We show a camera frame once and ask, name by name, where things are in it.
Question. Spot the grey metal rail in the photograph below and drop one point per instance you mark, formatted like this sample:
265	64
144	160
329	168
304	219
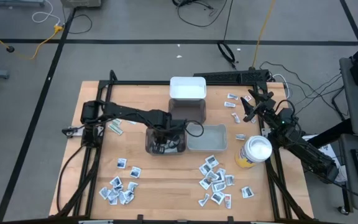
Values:
17	2

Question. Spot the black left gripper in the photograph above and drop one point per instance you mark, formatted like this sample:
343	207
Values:
169	132

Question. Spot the cart caster wheel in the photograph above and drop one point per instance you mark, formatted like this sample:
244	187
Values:
343	210

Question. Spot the black table edge clip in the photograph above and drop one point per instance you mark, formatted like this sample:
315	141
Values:
140	218
230	219

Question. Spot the silver black table clamp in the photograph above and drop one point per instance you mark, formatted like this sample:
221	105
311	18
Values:
71	131

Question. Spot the smoky transparent plastic bin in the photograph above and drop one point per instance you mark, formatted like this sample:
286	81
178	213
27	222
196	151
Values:
186	112
149	140

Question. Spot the alcohol prep pad packet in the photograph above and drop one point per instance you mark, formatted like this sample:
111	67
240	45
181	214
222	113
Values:
113	195
129	197
113	201
104	193
116	181
122	163
122	197
132	186
135	172
119	188

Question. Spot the silver aluminium bar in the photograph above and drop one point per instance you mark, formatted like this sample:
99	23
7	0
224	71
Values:
95	222

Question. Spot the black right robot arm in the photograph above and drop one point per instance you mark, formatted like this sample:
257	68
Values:
309	155

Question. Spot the light grey plastic bin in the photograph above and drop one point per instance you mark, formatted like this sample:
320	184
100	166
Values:
207	138

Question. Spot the white plastic bin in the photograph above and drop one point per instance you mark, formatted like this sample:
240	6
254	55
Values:
187	88

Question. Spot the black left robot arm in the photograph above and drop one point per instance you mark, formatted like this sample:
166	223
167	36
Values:
126	112

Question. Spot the disinfecting wipes canister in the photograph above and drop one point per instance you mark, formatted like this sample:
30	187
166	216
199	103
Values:
256	149

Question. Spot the adhesive bandage strip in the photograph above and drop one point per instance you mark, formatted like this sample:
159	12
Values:
172	150
116	129
117	121
132	122

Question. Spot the small red white packet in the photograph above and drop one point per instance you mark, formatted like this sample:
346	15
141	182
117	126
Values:
247	98

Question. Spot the antiseptic towelette packet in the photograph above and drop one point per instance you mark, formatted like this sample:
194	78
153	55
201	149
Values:
218	186
212	161
204	169
212	175
204	199
229	180
205	183
217	197
247	192
221	174

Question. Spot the black round floor puck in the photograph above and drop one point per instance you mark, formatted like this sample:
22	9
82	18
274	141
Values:
10	49

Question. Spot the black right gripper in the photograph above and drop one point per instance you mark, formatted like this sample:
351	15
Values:
266	109

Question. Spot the black support beam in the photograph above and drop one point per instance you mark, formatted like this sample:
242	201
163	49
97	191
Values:
334	133

